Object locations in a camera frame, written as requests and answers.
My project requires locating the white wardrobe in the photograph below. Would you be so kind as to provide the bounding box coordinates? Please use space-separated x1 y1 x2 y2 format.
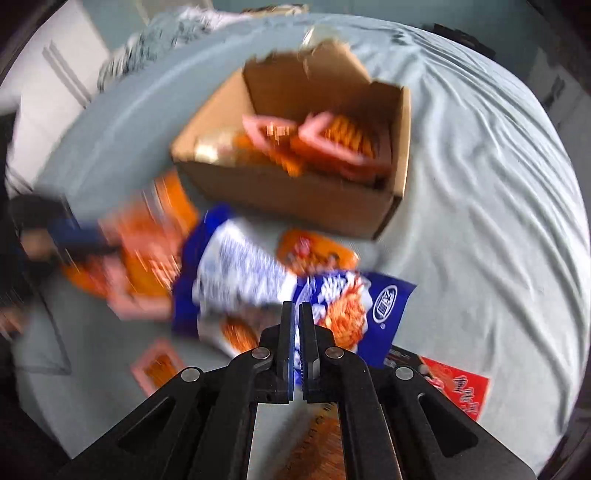
1 1 109 183

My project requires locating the brown cardboard box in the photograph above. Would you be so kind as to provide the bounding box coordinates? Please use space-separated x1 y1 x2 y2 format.
170 41 412 239

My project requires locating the light blue bed sheet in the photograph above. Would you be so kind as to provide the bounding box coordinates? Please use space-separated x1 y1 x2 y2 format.
37 15 590 471

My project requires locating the pink snack pack in box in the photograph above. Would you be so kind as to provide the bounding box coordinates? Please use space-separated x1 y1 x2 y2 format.
232 111 394 186

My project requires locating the crumpled grey blanket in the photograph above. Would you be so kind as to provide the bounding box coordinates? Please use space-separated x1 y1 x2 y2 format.
96 5 253 93

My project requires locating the small pink snack packet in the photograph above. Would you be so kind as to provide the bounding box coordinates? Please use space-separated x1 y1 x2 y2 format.
131 339 185 396

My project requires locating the small orange snack packet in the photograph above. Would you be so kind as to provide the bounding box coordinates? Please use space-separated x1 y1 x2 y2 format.
276 229 360 277

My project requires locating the pink orange snack pack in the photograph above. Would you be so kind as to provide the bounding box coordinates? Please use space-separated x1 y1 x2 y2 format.
61 169 199 322

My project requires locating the large orange black snack bag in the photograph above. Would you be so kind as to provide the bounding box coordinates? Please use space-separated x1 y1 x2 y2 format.
276 346 489 479

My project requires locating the blue white snack bag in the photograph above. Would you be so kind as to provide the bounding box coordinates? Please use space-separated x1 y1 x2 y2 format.
172 205 415 367

